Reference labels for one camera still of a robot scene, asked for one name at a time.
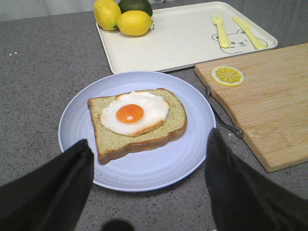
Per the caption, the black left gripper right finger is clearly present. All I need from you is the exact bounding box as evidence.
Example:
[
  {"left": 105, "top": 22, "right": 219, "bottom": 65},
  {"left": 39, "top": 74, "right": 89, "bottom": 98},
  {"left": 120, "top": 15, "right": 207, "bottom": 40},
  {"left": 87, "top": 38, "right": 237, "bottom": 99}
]
[{"left": 205, "top": 128, "right": 308, "bottom": 231}]

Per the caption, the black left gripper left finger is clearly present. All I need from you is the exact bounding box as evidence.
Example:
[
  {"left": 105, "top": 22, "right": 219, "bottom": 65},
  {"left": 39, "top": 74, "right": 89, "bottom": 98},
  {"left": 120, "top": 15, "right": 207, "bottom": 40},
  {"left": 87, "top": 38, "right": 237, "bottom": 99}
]
[{"left": 0, "top": 139, "right": 94, "bottom": 231}]

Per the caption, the bread slice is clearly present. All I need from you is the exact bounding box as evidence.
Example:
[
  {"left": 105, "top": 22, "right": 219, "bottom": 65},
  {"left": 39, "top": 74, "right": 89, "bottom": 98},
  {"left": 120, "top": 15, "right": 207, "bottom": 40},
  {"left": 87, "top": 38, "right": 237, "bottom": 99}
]
[{"left": 88, "top": 88, "right": 187, "bottom": 164}]

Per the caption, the light blue round plate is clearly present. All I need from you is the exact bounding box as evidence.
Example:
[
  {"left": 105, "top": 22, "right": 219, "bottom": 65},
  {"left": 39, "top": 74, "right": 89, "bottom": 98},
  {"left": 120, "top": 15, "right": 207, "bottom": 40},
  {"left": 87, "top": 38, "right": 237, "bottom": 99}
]
[{"left": 58, "top": 71, "right": 216, "bottom": 192}]

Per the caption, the fried egg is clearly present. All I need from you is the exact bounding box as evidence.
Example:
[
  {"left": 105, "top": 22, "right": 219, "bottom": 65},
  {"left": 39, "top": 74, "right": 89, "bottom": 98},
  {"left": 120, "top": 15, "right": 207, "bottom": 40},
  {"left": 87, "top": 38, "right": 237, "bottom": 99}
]
[{"left": 100, "top": 91, "right": 169, "bottom": 137}]

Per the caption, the white rectangular tray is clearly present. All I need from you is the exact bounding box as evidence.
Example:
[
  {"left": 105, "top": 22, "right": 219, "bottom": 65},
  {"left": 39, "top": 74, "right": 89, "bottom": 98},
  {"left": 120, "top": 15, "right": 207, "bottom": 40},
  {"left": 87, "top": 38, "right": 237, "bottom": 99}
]
[{"left": 98, "top": 1, "right": 278, "bottom": 74}]

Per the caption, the wooden cutting board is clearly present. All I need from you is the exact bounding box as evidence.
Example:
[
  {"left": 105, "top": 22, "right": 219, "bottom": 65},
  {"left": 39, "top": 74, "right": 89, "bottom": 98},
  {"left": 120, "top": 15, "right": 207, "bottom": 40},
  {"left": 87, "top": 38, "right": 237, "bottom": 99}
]
[{"left": 194, "top": 44, "right": 308, "bottom": 173}]

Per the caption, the lemon slice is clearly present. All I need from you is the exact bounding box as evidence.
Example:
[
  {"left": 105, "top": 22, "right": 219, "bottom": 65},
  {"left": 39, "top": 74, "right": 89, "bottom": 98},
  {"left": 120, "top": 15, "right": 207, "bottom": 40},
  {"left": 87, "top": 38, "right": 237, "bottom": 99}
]
[{"left": 211, "top": 66, "right": 244, "bottom": 87}]

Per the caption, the yellow plastic knife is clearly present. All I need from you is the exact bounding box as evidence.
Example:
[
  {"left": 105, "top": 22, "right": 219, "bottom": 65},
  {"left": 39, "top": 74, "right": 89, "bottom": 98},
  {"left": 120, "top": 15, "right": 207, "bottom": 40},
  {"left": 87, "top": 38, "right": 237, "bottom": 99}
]
[{"left": 232, "top": 16, "right": 267, "bottom": 50}]

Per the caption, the yellow plastic fork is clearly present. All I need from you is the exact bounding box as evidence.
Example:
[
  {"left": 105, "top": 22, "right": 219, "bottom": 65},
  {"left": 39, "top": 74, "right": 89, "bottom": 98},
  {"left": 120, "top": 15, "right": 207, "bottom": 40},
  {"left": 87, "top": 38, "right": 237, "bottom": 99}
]
[{"left": 212, "top": 13, "right": 230, "bottom": 49}]

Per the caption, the white curtain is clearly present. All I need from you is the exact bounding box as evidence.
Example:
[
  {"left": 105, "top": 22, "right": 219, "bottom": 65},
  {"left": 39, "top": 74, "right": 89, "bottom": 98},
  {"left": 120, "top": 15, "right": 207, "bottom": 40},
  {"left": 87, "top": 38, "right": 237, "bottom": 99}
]
[{"left": 0, "top": 0, "right": 179, "bottom": 22}]

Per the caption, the front yellow lemon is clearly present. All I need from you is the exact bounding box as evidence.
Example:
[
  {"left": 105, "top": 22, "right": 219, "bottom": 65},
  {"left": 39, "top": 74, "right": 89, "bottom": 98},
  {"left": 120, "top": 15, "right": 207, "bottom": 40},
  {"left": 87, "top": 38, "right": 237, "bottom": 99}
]
[{"left": 117, "top": 10, "right": 153, "bottom": 36}]

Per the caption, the yellow lemon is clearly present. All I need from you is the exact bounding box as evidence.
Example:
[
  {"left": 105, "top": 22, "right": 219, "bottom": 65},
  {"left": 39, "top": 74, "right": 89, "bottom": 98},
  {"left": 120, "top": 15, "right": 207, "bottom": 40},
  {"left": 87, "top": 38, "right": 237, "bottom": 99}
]
[
  {"left": 93, "top": 0, "right": 121, "bottom": 31},
  {"left": 117, "top": 10, "right": 153, "bottom": 36}
]

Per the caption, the rear yellow lemon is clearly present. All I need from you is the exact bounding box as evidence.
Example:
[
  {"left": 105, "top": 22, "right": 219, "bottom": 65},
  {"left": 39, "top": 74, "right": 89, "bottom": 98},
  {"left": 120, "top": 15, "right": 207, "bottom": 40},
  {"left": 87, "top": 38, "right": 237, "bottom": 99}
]
[{"left": 93, "top": 0, "right": 121, "bottom": 31}]

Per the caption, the green lime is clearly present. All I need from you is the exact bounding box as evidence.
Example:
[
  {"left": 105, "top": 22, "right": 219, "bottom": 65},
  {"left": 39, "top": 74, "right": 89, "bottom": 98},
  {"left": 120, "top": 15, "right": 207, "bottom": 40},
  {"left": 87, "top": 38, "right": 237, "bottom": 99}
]
[{"left": 118, "top": 0, "right": 153, "bottom": 17}]

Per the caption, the metal cutting board handle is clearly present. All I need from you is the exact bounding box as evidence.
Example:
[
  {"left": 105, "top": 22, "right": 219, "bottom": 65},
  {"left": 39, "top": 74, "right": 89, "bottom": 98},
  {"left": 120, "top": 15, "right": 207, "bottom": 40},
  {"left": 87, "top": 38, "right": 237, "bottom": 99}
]
[{"left": 205, "top": 85, "right": 244, "bottom": 139}]

